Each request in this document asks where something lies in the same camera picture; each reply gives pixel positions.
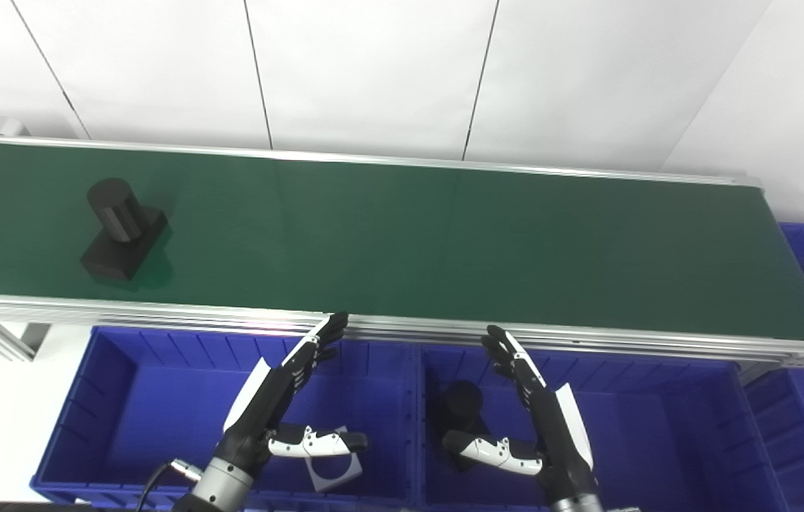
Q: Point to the grey square plate with hole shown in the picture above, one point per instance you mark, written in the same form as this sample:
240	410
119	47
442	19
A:
336	476

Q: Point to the black cylinder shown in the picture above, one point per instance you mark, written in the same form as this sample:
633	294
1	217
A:
462	405
121	227

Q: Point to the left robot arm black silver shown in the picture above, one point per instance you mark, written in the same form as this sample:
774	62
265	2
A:
220	487

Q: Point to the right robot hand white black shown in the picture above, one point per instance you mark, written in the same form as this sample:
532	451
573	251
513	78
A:
551	419

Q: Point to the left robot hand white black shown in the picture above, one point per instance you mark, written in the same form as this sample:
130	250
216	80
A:
260	405

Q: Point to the green conveyor belt aluminium frame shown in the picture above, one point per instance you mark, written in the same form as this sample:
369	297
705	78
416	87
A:
445	242

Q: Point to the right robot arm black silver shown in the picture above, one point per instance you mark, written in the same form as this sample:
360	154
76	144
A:
578	503

